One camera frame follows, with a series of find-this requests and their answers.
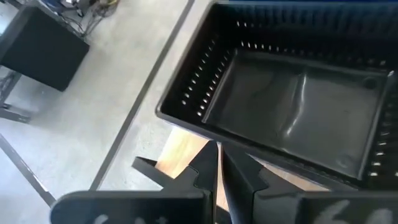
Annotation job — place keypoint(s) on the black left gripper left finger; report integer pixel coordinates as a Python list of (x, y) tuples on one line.
[(140, 207)]

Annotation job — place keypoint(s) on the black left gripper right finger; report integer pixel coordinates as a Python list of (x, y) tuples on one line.
[(280, 208)]

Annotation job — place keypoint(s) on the black plastic basket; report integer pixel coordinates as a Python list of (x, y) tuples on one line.
[(295, 102)]

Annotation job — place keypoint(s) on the dark metal floor bar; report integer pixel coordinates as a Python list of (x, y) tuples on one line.
[(25, 169)]

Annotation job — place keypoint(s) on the black floor cabinet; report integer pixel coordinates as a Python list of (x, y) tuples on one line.
[(43, 49)]

